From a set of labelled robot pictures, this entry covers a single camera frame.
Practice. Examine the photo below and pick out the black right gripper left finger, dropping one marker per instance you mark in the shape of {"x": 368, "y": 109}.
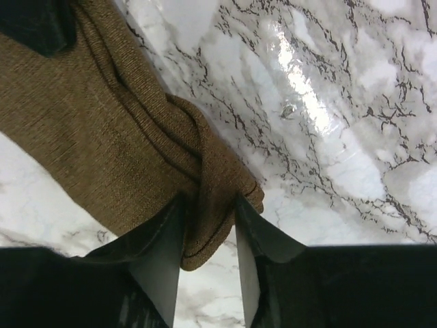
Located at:
{"x": 129, "y": 282}

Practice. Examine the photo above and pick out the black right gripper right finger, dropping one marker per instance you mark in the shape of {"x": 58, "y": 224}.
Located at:
{"x": 287, "y": 284}

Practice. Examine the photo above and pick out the brown cloth napkin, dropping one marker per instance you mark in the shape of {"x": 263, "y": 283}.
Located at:
{"x": 97, "y": 119}

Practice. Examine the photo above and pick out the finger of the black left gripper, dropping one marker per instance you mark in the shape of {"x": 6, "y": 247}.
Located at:
{"x": 44, "y": 26}

